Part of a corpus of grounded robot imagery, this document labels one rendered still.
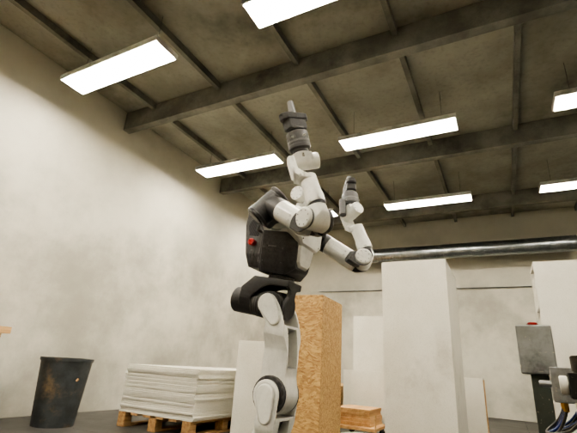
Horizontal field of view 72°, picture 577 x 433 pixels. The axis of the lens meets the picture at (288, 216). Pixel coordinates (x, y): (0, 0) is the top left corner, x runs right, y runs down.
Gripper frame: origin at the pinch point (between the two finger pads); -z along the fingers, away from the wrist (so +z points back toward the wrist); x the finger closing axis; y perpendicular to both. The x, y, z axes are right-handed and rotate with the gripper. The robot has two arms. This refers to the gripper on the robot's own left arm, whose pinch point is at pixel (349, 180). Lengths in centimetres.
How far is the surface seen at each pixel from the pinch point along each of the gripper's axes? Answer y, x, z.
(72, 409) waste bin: 224, -305, 66
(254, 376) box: 42, -281, 26
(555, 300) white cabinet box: -287, -225, -66
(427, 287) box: -111, -164, -33
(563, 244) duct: -539, -443, -318
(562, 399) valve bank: -42, 49, 121
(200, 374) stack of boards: 97, -270, 31
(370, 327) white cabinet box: -112, -363, -75
